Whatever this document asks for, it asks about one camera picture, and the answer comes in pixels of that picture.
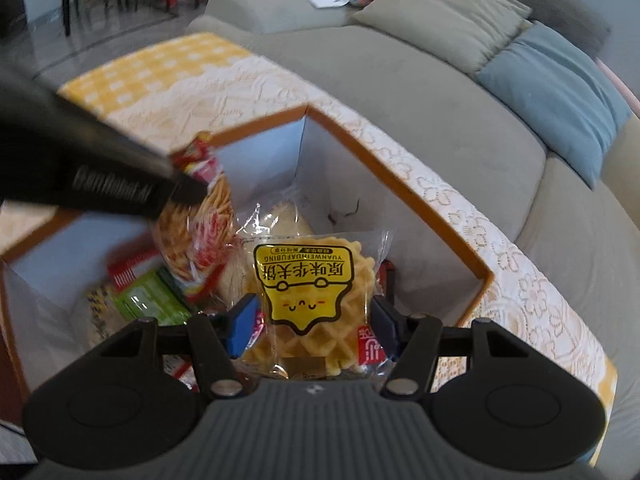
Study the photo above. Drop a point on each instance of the blue cushion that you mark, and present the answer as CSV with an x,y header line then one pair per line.
x,y
550,90

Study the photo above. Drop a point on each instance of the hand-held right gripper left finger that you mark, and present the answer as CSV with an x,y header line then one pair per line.
x,y
242,326

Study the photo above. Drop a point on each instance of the grey sofa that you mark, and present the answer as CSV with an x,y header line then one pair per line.
x,y
425,110

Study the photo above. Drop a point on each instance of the red barcode packet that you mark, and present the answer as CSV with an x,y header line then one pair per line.
x,y
132,270

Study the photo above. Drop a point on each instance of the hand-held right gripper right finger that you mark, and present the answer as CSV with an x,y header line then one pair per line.
x,y
382,327

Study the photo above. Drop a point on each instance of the waffle packet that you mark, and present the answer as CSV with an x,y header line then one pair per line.
x,y
310,280

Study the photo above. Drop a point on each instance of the white lace tablecloth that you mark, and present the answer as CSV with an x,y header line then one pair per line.
x,y
450,200

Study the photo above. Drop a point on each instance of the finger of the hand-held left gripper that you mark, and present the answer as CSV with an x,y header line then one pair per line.
x,y
187,190

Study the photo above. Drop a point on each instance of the sandwich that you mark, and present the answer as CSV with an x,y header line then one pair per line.
x,y
290,220

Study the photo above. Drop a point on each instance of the orange cardboard box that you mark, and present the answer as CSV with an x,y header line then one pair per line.
x,y
350,160

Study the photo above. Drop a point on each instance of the red stick snack bag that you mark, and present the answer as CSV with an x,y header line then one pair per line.
x,y
200,240

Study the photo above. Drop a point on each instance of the beige cushion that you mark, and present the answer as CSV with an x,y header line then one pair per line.
x,y
440,10

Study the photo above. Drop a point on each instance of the green packet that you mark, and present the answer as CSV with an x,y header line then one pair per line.
x,y
150,295

